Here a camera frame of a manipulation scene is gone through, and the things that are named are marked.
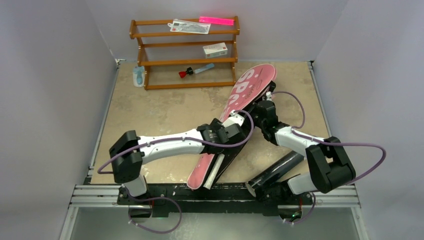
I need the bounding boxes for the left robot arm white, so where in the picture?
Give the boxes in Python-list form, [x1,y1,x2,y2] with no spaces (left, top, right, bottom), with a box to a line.
[109,114,253,205]

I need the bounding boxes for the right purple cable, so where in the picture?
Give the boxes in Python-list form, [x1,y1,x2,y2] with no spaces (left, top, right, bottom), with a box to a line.
[271,91,387,226]

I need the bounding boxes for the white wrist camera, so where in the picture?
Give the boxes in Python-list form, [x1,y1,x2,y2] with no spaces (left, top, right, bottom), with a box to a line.
[222,110,245,128]
[263,91,273,102]

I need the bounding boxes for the white red small box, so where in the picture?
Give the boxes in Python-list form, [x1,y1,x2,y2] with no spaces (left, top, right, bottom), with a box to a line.
[202,42,228,59]

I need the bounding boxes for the pink badminton racket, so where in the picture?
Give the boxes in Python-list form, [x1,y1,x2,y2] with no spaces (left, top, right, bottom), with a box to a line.
[203,154,225,190]

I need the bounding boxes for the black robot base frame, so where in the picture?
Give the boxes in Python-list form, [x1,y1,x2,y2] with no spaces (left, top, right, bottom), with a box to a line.
[67,183,362,220]

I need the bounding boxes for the wooden three-tier shelf rack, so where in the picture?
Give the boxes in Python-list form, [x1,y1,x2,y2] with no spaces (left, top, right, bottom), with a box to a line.
[129,15,240,90]

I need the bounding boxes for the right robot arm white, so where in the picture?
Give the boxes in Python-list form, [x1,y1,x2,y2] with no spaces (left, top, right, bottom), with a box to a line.
[249,100,356,204]

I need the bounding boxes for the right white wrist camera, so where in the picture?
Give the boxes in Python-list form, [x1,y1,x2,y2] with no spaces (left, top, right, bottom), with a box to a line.
[263,91,273,102]

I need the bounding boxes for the black shuttlecock tube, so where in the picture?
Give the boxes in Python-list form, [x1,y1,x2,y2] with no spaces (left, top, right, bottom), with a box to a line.
[245,151,304,199]

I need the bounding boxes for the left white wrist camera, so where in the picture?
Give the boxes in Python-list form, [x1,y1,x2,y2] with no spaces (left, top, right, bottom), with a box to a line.
[222,110,245,128]

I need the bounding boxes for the light blue white device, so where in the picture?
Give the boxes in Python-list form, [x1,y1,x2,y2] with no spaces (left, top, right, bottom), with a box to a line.
[132,66,145,88]

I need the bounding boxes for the pink fluorescent bar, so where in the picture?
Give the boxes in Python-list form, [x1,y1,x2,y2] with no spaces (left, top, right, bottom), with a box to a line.
[199,16,235,26]

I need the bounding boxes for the pink sport racket bag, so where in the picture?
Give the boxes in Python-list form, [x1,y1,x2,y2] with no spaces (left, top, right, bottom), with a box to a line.
[186,63,277,190]

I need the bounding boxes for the white packaged item on shelf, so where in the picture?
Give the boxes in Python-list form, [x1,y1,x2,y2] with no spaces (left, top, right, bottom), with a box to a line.
[167,19,211,35]

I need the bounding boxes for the red black blue marker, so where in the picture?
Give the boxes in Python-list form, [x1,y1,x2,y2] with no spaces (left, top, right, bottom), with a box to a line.
[178,63,215,79]

